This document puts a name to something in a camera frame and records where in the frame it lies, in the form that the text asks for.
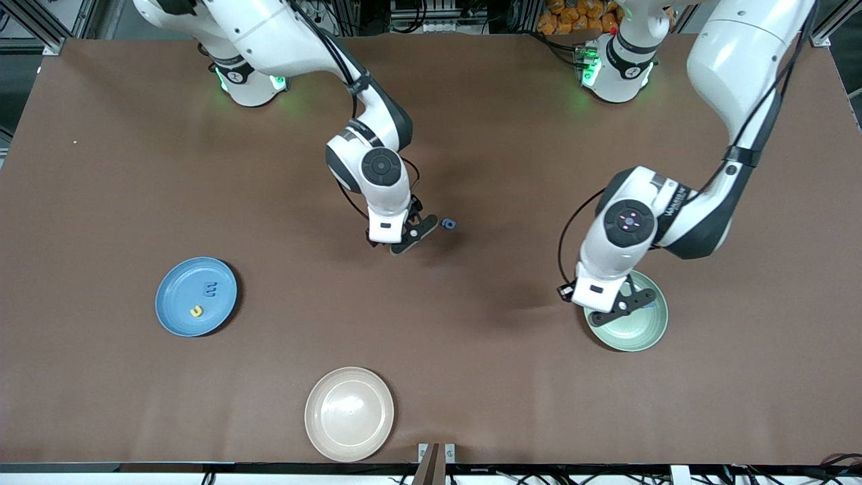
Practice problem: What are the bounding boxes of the green plate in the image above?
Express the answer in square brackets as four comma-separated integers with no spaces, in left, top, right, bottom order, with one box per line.
[585,269,669,352]

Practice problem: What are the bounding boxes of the brown table cover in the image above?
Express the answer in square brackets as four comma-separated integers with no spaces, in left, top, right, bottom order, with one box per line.
[0,34,862,465]

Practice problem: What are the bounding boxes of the beige plate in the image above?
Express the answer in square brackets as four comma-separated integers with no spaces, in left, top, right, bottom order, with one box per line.
[304,366,395,463]

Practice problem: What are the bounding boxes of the grey electronics rack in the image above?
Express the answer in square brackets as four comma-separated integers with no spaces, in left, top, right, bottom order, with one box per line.
[389,0,490,34]

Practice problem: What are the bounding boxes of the blue plate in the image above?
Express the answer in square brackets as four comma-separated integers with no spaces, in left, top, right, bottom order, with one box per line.
[156,257,238,337]

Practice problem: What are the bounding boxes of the orange snack packets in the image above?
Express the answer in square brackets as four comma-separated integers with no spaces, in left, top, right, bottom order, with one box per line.
[537,0,620,36]

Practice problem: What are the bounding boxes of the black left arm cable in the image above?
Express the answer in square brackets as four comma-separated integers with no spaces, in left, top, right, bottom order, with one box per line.
[558,0,819,287]

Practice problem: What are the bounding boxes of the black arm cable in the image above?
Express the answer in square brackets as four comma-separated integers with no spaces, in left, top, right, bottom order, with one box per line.
[558,0,819,287]
[286,0,422,220]

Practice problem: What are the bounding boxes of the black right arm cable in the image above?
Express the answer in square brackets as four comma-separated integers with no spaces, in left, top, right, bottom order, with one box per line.
[286,0,422,220]

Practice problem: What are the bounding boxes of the black base cable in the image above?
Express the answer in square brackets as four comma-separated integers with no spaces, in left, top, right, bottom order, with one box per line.
[535,30,585,68]

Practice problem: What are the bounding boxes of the brown stand post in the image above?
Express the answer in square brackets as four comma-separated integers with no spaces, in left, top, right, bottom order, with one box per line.
[412,443,442,485]

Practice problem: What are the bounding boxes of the aluminium frame profile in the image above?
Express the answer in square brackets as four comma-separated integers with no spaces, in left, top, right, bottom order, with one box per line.
[0,0,95,56]
[810,0,862,48]

